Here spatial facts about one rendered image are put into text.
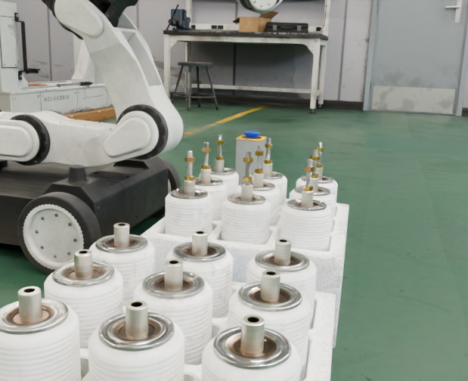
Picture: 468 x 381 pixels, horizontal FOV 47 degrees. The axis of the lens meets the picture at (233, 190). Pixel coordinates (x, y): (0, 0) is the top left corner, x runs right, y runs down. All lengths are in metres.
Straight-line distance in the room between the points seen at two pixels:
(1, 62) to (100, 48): 2.26
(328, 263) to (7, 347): 0.60
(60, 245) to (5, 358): 0.77
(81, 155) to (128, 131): 0.19
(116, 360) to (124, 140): 0.93
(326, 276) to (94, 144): 0.74
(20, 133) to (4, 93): 2.08
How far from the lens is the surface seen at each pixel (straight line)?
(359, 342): 1.10
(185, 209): 1.05
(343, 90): 6.13
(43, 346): 0.59
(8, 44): 3.71
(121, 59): 1.43
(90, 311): 0.68
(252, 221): 1.03
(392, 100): 6.11
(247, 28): 5.81
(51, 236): 1.35
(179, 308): 0.63
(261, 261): 0.74
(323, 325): 0.75
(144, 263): 0.79
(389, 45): 6.10
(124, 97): 1.44
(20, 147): 1.57
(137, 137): 1.38
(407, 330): 1.18
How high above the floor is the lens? 0.52
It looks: 14 degrees down
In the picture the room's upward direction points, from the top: 2 degrees clockwise
